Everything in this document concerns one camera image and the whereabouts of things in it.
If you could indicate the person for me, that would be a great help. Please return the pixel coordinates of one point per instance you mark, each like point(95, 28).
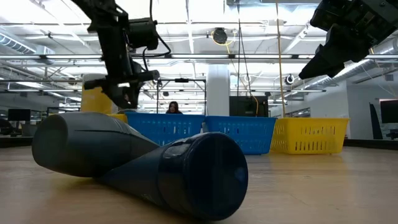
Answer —
point(174, 108)

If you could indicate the blue plastic basket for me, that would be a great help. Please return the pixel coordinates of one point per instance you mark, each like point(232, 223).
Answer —
point(242, 133)
point(161, 126)

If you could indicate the large grey plastic bottle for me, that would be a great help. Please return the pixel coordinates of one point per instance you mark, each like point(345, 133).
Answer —
point(84, 146)

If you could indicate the dark blue cylindrical bottle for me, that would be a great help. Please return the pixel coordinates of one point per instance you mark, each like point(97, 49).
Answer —
point(202, 177)

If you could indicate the silver ventilation duct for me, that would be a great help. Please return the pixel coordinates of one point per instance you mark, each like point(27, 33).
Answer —
point(15, 43)
point(351, 73)

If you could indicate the black leaning panel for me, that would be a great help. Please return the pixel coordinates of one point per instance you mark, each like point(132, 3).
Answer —
point(375, 124)

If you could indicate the black monitor screen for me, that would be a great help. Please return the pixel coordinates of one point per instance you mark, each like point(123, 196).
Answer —
point(389, 111)
point(18, 115)

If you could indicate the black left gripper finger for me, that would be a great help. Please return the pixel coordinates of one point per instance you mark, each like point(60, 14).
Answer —
point(136, 91)
point(119, 98)

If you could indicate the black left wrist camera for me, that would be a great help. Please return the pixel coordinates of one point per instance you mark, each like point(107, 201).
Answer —
point(143, 32)

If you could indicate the black office chair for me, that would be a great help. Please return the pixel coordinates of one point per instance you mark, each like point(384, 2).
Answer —
point(6, 127)

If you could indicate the yellow plastic basket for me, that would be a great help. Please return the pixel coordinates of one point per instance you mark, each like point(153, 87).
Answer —
point(308, 135)
point(119, 118)

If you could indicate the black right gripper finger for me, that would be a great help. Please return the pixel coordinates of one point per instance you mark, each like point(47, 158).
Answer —
point(339, 49)
point(339, 70)

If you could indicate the black cabinet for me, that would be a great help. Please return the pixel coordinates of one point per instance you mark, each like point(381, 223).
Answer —
point(245, 105)

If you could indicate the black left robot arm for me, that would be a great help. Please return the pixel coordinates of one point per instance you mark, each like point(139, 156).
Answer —
point(99, 14)

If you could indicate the yellow bottle with white cap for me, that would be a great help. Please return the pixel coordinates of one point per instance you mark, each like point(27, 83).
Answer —
point(93, 101)

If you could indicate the white building column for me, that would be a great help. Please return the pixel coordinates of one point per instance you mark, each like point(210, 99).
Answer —
point(217, 90)

